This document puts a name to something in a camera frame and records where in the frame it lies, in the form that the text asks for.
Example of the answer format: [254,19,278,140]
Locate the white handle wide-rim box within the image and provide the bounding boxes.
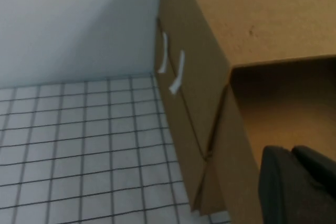
[169,50,186,95]

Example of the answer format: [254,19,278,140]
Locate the brown cardboard drawer cabinet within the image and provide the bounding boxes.
[157,0,336,224]

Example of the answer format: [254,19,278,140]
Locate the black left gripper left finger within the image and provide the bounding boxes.
[257,145,336,224]

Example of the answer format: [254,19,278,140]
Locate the white handle narrow-rim box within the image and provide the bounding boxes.
[157,31,170,74]

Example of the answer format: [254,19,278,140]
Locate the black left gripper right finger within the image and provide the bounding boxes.
[291,144,336,200]

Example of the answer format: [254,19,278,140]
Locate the white grid tablecloth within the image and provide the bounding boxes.
[0,74,231,224]

